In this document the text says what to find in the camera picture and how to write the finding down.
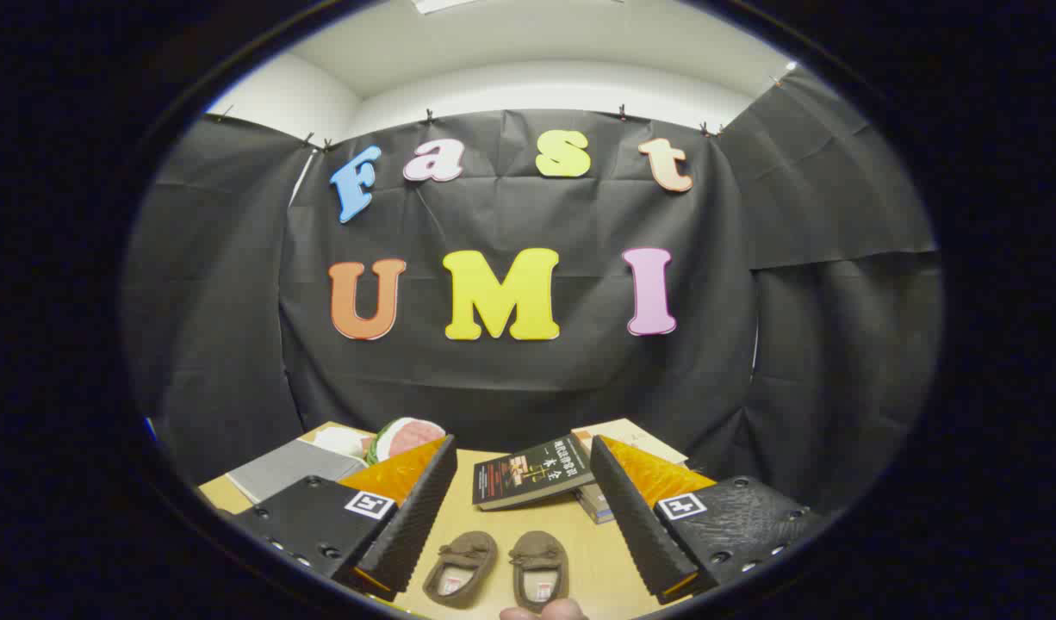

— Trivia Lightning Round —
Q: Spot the black backdrop cloth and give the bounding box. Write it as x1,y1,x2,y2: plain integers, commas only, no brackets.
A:
121,67,944,518

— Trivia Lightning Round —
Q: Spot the blue cover book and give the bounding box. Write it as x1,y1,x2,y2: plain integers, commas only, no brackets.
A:
576,482,616,525

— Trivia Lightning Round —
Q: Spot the brown moccasin shoe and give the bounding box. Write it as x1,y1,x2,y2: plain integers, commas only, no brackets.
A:
508,530,570,613
423,530,499,610

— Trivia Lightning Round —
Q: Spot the watermelon slice plush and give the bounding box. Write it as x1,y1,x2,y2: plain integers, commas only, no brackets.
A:
366,418,447,466

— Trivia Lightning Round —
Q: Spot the white plush toy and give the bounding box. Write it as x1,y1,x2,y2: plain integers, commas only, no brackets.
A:
313,426,376,462

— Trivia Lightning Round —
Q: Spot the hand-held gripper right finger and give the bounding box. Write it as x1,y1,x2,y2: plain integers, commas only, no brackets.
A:
590,435,830,605

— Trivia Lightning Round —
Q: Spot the beige cover book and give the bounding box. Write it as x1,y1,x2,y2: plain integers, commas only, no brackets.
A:
571,418,689,467

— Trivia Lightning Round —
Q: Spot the black cover book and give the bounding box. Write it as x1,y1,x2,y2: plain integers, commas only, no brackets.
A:
472,433,596,512

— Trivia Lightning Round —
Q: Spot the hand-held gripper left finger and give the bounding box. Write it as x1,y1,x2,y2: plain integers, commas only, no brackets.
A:
225,435,458,602

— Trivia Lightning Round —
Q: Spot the grey fabric storage box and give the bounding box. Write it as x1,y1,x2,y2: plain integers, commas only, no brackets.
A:
227,437,367,505

